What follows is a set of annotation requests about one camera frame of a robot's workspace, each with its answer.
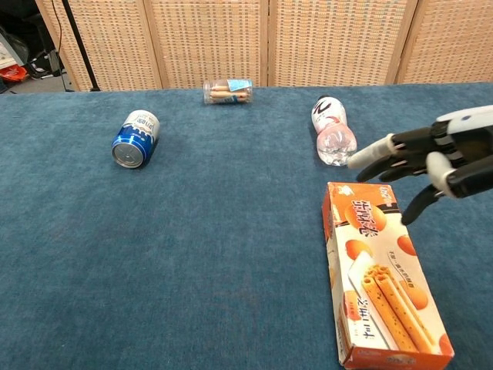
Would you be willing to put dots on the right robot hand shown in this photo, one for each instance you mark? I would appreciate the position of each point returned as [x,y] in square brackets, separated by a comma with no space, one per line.
[462,154]

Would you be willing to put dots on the orange biscuit roll box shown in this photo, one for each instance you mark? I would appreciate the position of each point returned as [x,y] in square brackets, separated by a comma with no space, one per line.
[385,277]

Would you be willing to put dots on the clear bottle pink label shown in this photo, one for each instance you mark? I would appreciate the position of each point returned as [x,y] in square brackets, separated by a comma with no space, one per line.
[333,131]

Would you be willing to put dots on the clear biscuit stick container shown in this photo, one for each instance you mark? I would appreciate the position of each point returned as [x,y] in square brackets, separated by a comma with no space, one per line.
[227,92]

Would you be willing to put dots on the woven bamboo folding screen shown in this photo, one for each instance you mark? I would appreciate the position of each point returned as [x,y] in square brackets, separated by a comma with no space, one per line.
[212,38]

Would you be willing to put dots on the blue felt table cover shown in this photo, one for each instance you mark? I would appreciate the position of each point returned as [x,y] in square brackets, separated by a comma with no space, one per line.
[192,231]

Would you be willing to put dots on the blue and white can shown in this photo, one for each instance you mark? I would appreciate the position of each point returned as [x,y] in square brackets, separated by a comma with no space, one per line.
[135,138]

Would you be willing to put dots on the black tripod stand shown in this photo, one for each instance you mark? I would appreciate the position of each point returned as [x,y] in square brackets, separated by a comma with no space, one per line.
[79,42]

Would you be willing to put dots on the orange plastic bag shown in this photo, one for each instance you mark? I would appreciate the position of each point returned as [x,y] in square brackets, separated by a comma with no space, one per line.
[14,73]

